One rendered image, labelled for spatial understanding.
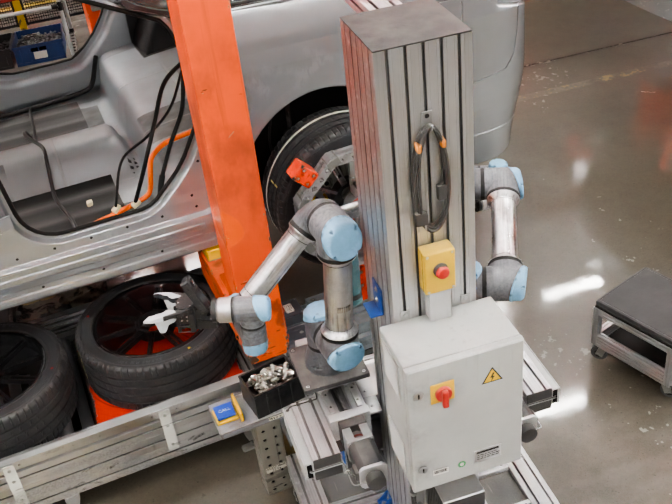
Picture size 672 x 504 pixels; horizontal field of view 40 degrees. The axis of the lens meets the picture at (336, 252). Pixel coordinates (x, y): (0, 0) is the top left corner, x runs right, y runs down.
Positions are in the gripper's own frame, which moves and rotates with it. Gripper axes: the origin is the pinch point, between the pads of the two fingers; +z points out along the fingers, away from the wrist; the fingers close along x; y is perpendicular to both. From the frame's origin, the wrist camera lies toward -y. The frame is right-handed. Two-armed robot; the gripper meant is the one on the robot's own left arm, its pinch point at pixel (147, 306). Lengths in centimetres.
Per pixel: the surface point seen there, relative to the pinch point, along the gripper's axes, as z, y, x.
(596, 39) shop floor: -245, 56, 464
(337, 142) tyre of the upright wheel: -54, -3, 115
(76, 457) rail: 51, 95, 49
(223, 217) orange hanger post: -15, 0, 57
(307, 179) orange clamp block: -42, 6, 102
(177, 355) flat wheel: 13, 69, 77
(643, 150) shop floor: -234, 79, 295
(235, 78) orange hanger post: -25, -49, 55
